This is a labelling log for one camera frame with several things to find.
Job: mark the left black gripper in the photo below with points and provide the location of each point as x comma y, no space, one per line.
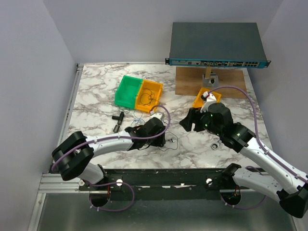
160,140

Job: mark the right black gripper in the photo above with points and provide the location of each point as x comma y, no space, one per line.
194,116

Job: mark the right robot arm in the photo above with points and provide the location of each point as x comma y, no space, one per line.
284,183

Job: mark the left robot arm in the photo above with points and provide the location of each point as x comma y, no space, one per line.
72,157

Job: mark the yellow bin right side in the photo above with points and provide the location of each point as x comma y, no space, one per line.
198,102

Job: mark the yellow bin beside green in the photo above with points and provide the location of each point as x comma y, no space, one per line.
148,95

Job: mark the wooden board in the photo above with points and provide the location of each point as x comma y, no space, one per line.
189,80

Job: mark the black T-shaped tool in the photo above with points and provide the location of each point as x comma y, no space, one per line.
119,119

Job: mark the green plastic bin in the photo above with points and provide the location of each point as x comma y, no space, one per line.
127,91

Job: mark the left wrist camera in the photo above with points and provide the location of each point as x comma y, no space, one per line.
158,115

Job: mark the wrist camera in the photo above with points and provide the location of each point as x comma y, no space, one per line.
158,115
208,99

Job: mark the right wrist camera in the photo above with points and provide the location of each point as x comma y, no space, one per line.
208,99

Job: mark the ratchet ring wrench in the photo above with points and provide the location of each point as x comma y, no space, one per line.
215,145

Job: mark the grey stand bracket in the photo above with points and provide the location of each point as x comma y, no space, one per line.
210,79

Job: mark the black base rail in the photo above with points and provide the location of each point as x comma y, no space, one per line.
161,184

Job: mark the network switch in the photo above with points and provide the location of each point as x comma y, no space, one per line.
216,45

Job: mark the aluminium frame rail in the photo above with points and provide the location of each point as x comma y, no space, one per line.
41,195

